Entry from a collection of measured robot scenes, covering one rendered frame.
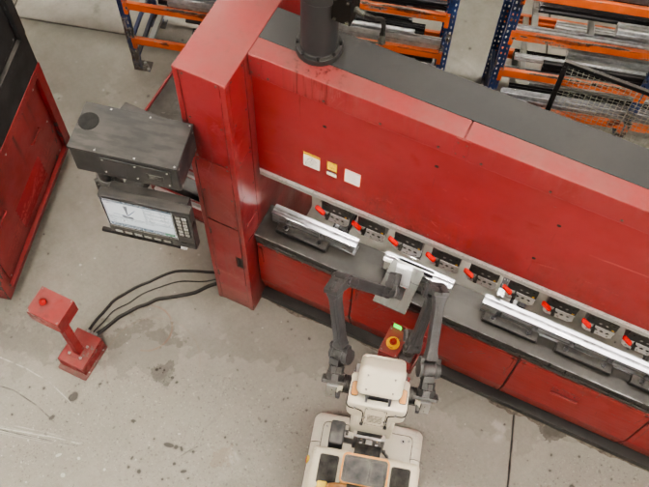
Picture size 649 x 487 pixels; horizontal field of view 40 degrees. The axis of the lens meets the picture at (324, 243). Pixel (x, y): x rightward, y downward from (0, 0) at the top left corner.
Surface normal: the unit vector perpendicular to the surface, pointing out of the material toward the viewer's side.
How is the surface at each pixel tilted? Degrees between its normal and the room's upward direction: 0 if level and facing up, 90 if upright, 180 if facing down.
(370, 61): 0
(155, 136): 0
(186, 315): 0
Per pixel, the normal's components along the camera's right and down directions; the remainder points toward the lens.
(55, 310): 0.02, -0.46
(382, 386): -0.12, 0.33
